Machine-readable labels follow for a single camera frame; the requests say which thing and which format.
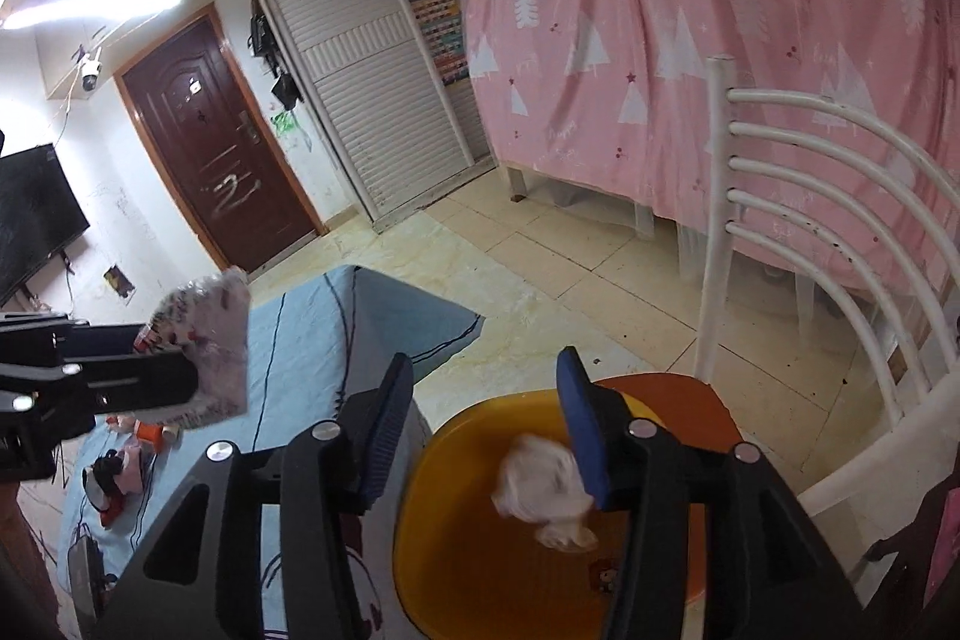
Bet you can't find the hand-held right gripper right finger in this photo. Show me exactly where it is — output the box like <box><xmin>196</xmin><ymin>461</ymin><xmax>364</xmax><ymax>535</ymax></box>
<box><xmin>555</xmin><ymin>347</ymin><xmax>863</xmax><ymax>640</ymax></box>

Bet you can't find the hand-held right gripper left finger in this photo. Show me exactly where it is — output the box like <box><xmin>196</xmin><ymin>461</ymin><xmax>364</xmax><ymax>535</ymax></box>
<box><xmin>90</xmin><ymin>351</ymin><xmax>417</xmax><ymax>640</ymax></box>

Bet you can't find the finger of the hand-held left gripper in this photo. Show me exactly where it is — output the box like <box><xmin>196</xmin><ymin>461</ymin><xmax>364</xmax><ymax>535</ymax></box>
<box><xmin>45</xmin><ymin>351</ymin><xmax>202</xmax><ymax>432</ymax></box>
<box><xmin>0</xmin><ymin>310</ymin><xmax>151</xmax><ymax>360</ymax></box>

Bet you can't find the clear printed plastic wrapper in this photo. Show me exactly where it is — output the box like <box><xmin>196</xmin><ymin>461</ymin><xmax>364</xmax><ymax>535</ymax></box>
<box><xmin>133</xmin><ymin>265</ymin><xmax>252</xmax><ymax>429</ymax></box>

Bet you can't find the yellow plastic basin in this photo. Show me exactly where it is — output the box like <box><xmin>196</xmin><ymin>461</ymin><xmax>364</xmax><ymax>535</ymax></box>
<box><xmin>394</xmin><ymin>389</ymin><xmax>710</xmax><ymax>640</ymax></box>

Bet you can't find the person's left forearm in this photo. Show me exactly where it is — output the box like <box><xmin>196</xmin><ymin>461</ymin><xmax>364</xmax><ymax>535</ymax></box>
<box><xmin>0</xmin><ymin>482</ymin><xmax>61</xmax><ymax>640</ymax></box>

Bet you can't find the pastel pink purple sock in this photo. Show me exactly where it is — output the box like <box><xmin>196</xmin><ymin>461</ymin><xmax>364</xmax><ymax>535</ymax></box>
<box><xmin>120</xmin><ymin>441</ymin><xmax>149</xmax><ymax>495</ymax></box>

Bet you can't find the black television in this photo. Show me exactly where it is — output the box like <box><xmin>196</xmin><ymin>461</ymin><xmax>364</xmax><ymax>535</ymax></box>
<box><xmin>0</xmin><ymin>143</ymin><xmax>92</xmax><ymax>307</ymax></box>

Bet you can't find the red sock white stripe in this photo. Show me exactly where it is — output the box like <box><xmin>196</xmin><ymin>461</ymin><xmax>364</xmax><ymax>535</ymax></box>
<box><xmin>81</xmin><ymin>466</ymin><xmax>125</xmax><ymax>530</ymax></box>

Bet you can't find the light blue table sheet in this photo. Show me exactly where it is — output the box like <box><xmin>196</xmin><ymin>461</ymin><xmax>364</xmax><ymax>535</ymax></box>
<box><xmin>56</xmin><ymin>265</ymin><xmax>481</xmax><ymax>640</ymax></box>

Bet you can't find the dark red door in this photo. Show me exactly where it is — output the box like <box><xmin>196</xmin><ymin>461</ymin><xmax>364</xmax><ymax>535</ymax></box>
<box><xmin>114</xmin><ymin>6</ymin><xmax>327</xmax><ymax>277</ymax></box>

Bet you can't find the white metal chair orange seat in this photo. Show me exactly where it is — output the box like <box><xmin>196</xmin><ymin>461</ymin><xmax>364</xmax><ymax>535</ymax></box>
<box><xmin>589</xmin><ymin>53</ymin><xmax>960</xmax><ymax>618</ymax></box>

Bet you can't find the fluorescent light tube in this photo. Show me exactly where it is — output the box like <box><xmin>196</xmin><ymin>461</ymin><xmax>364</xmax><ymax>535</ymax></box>
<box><xmin>0</xmin><ymin>0</ymin><xmax>185</xmax><ymax>30</ymax></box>

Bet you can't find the small black hanging bag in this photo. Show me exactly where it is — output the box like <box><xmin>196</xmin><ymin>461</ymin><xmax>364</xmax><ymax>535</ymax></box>
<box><xmin>271</xmin><ymin>72</ymin><xmax>303</xmax><ymax>111</ymax></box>

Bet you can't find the dark cloth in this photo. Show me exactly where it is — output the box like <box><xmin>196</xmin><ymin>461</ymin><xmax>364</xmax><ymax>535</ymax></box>
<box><xmin>862</xmin><ymin>482</ymin><xmax>960</xmax><ymax>640</ymax></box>

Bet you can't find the white slatted wardrobe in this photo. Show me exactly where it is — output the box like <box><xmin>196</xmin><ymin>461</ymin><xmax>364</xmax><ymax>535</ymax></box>
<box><xmin>247</xmin><ymin>0</ymin><xmax>496</xmax><ymax>234</ymax></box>

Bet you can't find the white security camera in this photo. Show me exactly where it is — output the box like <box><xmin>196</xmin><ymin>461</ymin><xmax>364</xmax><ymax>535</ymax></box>
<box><xmin>77</xmin><ymin>47</ymin><xmax>104</xmax><ymax>95</ymax></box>

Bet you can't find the colourful grid wall poster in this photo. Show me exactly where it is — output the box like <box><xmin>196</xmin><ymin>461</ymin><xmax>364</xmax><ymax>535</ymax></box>
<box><xmin>409</xmin><ymin>0</ymin><xmax>472</xmax><ymax>86</ymax></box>

